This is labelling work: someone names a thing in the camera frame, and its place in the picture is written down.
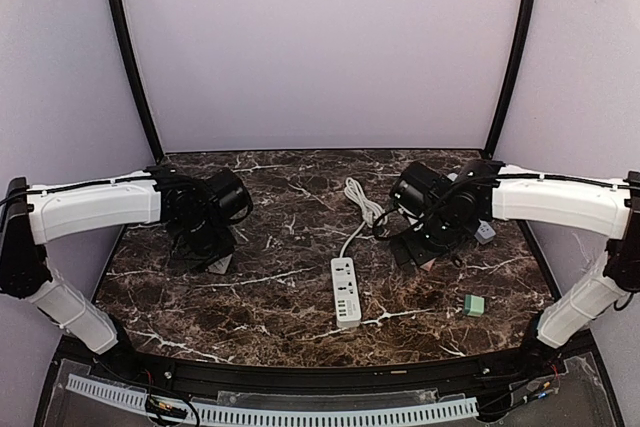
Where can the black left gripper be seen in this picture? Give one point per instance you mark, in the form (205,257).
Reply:
(225,247)

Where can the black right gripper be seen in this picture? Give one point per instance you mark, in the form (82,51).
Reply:
(419,254)

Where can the white power strip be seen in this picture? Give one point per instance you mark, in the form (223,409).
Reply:
(345,291)

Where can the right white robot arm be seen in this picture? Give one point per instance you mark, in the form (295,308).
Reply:
(443,212)

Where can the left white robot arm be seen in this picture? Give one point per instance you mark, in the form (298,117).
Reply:
(198,213)

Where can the pink plug charger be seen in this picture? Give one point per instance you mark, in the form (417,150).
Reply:
(427,266)

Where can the green plug charger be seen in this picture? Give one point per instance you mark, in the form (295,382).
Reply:
(474,306)

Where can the white cube socket adapter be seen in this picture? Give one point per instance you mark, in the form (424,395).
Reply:
(220,266)

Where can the grey blue power strip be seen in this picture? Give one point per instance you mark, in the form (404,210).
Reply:
(485,233)

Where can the small circuit board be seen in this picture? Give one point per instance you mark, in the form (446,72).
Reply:
(158,407)

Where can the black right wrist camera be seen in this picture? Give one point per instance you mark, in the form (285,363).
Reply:
(417,188)

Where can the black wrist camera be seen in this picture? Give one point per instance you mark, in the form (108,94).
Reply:
(229,196)
(417,188)

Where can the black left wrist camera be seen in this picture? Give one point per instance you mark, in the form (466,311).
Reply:
(229,196)

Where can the black front rail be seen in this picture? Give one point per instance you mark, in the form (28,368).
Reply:
(475,375)

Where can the white slotted cable duct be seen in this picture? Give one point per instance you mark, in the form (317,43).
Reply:
(206,414)

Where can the right black frame post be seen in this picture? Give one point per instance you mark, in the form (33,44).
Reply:
(516,53)

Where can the black frame post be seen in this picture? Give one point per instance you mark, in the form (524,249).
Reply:
(128,57)
(516,53)

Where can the left black frame post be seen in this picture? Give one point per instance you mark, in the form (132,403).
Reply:
(128,57)

